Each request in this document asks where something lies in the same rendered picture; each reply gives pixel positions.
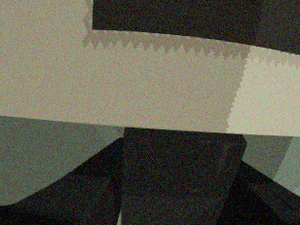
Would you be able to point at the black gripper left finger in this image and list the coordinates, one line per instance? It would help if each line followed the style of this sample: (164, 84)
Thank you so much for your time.
(91, 194)

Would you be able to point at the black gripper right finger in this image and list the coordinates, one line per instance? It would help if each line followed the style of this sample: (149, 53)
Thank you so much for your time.
(255, 199)

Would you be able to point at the black two-prong plug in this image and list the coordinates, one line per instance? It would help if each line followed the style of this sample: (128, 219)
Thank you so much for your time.
(177, 177)

